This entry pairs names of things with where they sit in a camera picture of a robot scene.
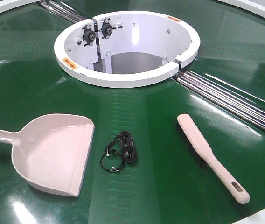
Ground black cable pack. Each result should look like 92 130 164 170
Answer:
116 131 137 164

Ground thin black wire loop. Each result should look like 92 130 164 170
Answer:
100 149 126 174

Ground pink hand brush black bristles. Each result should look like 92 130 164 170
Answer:
177 114 250 204

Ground pink plastic dustpan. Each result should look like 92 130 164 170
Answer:
0 113 95 197

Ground right black bearing unit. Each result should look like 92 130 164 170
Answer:
100 19 118 39

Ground black bearing unit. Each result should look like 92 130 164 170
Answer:
100 19 118 39
81 25 96 47

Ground left black bearing unit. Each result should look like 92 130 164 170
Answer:
81 25 96 47

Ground steel rollers top left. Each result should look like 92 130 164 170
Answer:
38 0 86 23

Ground steel rollers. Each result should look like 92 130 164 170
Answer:
38 0 86 23
172 71 265 132

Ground steel rollers right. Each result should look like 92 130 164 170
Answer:
172 71 265 132

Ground white outer rim right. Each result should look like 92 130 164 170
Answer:
220 0 265 18

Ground white rim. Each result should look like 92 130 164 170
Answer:
220 0 265 18
0 0 38 14

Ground white outer rim left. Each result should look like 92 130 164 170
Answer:
0 0 38 14

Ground white inner conveyor ring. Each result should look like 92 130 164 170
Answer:
54 10 201 89

